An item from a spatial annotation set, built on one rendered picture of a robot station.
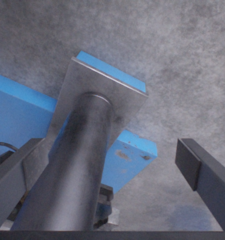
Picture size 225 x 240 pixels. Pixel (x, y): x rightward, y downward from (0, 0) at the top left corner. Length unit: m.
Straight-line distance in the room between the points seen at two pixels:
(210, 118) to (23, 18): 1.14
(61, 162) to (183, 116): 0.81
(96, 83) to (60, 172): 0.46
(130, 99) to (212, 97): 0.48
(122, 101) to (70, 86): 0.26
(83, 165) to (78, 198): 0.10
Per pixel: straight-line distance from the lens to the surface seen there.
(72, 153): 0.58
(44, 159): 0.17
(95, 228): 1.19
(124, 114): 0.92
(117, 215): 1.12
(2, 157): 0.94
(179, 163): 0.17
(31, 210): 0.52
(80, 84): 0.86
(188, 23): 0.91
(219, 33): 0.97
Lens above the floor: 0.87
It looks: 49 degrees down
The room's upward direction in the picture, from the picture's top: 169 degrees counter-clockwise
